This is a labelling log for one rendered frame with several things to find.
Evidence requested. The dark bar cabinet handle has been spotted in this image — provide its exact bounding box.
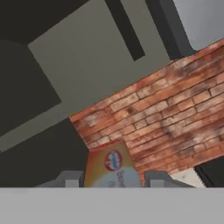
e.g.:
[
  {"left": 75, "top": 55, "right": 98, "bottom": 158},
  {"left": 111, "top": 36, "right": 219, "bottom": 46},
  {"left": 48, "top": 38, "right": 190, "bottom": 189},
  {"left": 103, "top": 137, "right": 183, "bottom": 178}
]
[{"left": 103, "top": 0, "right": 146, "bottom": 62}]

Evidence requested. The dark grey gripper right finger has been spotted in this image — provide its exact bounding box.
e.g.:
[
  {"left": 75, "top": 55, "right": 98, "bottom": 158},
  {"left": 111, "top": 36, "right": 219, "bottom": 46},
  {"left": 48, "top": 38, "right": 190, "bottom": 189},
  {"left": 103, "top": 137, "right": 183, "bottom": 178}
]
[{"left": 144, "top": 171, "right": 196, "bottom": 188}]

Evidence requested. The orange boxed food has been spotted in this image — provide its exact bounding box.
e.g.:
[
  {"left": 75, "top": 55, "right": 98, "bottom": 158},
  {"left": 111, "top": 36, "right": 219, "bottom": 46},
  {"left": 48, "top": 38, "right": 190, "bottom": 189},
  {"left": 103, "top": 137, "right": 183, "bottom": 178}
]
[{"left": 83, "top": 139, "right": 145, "bottom": 188}]

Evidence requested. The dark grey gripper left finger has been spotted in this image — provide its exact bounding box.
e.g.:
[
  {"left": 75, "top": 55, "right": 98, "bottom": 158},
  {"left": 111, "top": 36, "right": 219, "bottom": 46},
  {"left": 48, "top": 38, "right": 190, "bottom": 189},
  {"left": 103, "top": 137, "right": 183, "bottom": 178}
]
[{"left": 37, "top": 171, "right": 85, "bottom": 188}]

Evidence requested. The grey wall cabinet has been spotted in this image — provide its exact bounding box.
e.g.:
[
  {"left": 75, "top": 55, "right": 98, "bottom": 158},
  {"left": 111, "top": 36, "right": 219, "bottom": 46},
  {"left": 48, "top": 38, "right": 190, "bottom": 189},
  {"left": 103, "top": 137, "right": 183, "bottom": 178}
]
[{"left": 0, "top": 0, "right": 173, "bottom": 153}]

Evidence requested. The black appliance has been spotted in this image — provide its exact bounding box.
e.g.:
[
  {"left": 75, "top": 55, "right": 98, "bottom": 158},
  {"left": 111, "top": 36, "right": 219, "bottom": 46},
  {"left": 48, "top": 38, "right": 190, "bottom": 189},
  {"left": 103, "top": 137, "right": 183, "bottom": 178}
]
[{"left": 193, "top": 157, "right": 224, "bottom": 188}]

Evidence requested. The grey range hood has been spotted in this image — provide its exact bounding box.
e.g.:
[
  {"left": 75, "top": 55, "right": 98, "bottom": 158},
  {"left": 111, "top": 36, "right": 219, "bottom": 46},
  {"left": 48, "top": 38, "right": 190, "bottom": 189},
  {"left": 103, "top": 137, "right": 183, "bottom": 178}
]
[{"left": 144, "top": 0, "right": 224, "bottom": 61}]

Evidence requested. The grey cabinet door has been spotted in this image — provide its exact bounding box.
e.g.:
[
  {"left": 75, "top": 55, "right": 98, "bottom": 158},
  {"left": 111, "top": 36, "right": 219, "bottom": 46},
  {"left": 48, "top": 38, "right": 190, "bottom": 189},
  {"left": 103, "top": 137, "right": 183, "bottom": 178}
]
[{"left": 27, "top": 0, "right": 173, "bottom": 118}]

